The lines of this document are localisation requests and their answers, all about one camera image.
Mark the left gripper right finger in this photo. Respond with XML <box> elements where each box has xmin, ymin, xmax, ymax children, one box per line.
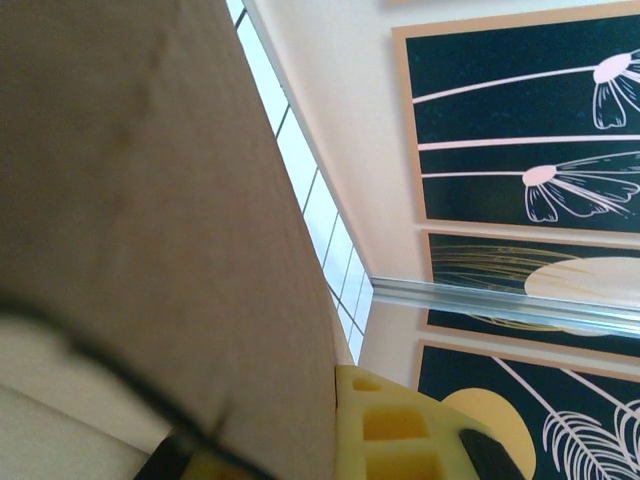
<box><xmin>333</xmin><ymin>364</ymin><xmax>537</xmax><ymax>480</ymax></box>

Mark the brown cardboard box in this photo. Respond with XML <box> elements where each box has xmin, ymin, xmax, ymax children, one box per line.
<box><xmin>0</xmin><ymin>0</ymin><xmax>337</xmax><ymax>480</ymax></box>

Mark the orange oval feather wall panel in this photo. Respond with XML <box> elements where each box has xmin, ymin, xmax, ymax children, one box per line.
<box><xmin>415</xmin><ymin>338</ymin><xmax>640</xmax><ymax>480</ymax></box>

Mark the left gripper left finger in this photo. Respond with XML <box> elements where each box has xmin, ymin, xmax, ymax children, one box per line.
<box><xmin>139</xmin><ymin>433</ymin><xmax>267</xmax><ymax>480</ymax></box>

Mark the pink circle gold lines panel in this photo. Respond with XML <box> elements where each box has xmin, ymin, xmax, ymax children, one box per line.
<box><xmin>423</xmin><ymin>228</ymin><xmax>640</xmax><ymax>346</ymax></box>

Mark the aluminium corner post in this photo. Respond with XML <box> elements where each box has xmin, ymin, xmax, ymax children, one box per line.
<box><xmin>368</xmin><ymin>276</ymin><xmax>640</xmax><ymax>332</ymax></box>

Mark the thin black cable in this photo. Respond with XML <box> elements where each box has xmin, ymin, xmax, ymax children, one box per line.
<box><xmin>0</xmin><ymin>297</ymin><xmax>264</xmax><ymax>476</ymax></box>

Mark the pink flowers wall panel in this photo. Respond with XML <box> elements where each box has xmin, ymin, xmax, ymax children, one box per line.
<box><xmin>391</xmin><ymin>0</ymin><xmax>640</xmax><ymax>235</ymax></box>

